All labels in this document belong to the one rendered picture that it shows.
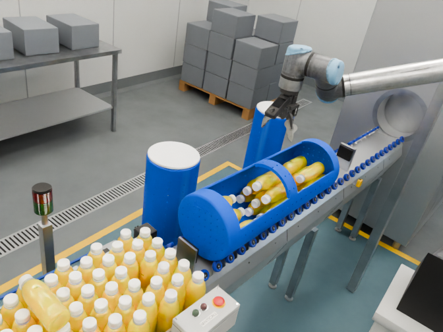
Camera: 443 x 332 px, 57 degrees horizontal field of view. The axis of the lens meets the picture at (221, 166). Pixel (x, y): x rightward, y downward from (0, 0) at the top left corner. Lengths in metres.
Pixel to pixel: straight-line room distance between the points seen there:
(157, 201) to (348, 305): 1.59
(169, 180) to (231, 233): 0.67
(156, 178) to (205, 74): 3.54
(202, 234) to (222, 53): 3.89
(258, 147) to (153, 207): 1.06
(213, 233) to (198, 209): 0.11
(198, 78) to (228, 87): 0.50
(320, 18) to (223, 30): 2.07
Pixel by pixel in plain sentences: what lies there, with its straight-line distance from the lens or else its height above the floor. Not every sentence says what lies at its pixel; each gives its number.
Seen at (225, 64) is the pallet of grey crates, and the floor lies 0.58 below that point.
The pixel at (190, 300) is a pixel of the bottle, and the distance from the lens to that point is 1.47.
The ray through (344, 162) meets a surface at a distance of 2.62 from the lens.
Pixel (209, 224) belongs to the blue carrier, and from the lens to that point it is 1.56.
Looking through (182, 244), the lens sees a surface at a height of 1.04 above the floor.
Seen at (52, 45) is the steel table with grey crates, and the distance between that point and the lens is 3.95.
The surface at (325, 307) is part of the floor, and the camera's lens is 3.01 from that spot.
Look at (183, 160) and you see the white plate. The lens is 2.11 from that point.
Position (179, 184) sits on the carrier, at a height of 0.94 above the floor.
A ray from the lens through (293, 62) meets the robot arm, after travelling 1.57.
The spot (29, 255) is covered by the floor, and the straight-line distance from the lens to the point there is 3.10.
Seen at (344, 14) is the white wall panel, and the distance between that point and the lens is 6.69.
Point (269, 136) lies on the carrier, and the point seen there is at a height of 0.88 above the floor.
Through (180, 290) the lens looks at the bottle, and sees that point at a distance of 1.42.
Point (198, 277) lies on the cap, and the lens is 1.41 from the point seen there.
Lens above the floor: 2.12
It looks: 31 degrees down
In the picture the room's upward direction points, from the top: 10 degrees clockwise
